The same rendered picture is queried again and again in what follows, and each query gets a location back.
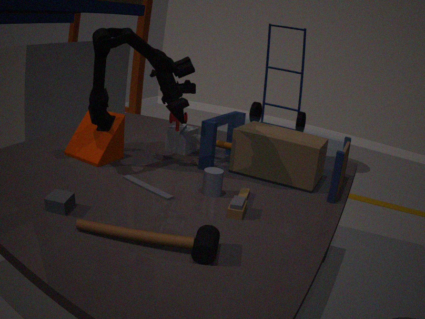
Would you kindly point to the black-headed mallet with wooden handle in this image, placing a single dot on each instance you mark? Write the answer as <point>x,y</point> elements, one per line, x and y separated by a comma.
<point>203,247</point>

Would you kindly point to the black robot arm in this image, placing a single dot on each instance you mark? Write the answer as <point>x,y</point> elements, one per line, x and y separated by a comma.
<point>163,65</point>

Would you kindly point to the grey flat bar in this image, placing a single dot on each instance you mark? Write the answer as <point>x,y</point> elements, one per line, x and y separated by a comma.
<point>148,187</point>

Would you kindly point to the grey and red crank handle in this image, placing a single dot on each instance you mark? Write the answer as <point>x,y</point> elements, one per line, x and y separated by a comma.
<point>179,127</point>

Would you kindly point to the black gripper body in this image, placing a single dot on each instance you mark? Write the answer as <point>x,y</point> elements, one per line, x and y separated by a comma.
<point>171,97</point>

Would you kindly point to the dark grey cylinder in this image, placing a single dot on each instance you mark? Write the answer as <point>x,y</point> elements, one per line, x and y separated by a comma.
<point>212,182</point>

